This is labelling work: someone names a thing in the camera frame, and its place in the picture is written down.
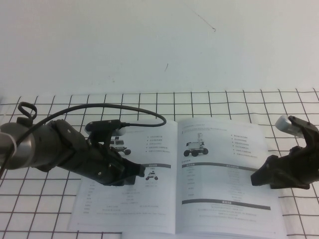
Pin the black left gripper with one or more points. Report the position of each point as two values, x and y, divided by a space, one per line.
99 164

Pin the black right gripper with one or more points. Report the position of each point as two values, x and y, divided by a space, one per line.
291 169

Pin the white robot manual book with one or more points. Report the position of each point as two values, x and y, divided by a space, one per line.
199 199

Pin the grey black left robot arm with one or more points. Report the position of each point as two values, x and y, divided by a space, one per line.
25 147

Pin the white paper sheet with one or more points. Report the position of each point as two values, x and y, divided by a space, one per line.
149 236

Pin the white black-grid table cloth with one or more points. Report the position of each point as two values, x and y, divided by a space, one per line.
37 199

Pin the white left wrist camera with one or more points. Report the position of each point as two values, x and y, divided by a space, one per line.
120 132

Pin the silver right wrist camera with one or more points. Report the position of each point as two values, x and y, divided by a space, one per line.
286 125

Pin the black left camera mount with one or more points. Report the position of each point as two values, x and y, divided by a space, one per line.
102 124

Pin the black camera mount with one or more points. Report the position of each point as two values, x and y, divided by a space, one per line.
309 134
102 124

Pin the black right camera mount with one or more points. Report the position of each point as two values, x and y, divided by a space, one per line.
309 134

